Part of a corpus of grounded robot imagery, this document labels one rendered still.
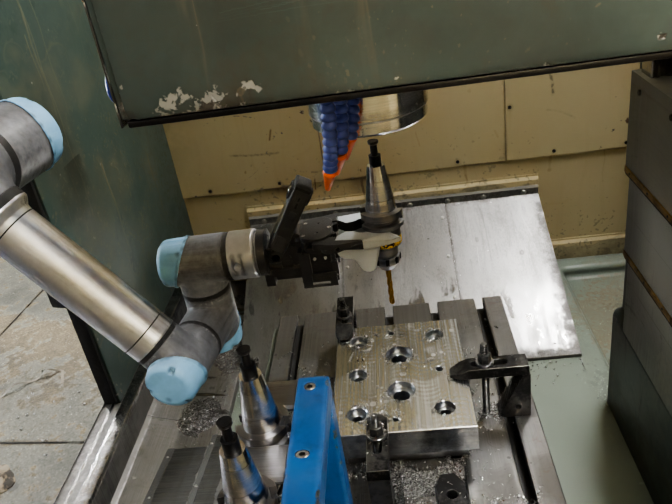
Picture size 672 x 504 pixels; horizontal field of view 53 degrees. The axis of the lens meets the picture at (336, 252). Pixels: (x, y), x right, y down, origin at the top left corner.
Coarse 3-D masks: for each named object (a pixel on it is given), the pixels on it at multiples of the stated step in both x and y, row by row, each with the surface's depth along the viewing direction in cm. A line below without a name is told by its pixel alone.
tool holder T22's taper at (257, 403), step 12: (240, 372) 74; (240, 384) 73; (252, 384) 72; (264, 384) 74; (240, 396) 74; (252, 396) 73; (264, 396) 74; (252, 408) 73; (264, 408) 74; (276, 408) 76; (252, 420) 74; (264, 420) 74; (276, 420) 75; (252, 432) 75; (264, 432) 75
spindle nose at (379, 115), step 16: (384, 96) 81; (400, 96) 82; (416, 96) 84; (320, 112) 85; (368, 112) 82; (384, 112) 82; (400, 112) 83; (416, 112) 85; (320, 128) 87; (368, 128) 83; (384, 128) 83; (400, 128) 84
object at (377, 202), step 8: (368, 168) 93; (376, 168) 93; (384, 168) 93; (368, 176) 94; (376, 176) 93; (384, 176) 93; (368, 184) 94; (376, 184) 93; (384, 184) 94; (368, 192) 95; (376, 192) 94; (384, 192) 94; (392, 192) 95; (368, 200) 95; (376, 200) 94; (384, 200) 94; (392, 200) 95; (368, 208) 96; (376, 208) 95; (384, 208) 95; (392, 208) 95
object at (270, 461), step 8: (248, 448) 74; (256, 448) 74; (264, 448) 74; (272, 448) 74; (280, 448) 74; (256, 456) 73; (264, 456) 73; (272, 456) 73; (280, 456) 72; (256, 464) 72; (264, 464) 72; (272, 464) 72; (280, 464) 71; (264, 472) 71; (272, 472) 71; (280, 472) 70; (280, 480) 70
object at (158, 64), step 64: (128, 0) 53; (192, 0) 53; (256, 0) 53; (320, 0) 52; (384, 0) 52; (448, 0) 52; (512, 0) 52; (576, 0) 52; (640, 0) 52; (128, 64) 56; (192, 64) 55; (256, 64) 55; (320, 64) 55; (384, 64) 55; (448, 64) 55; (512, 64) 54; (576, 64) 55
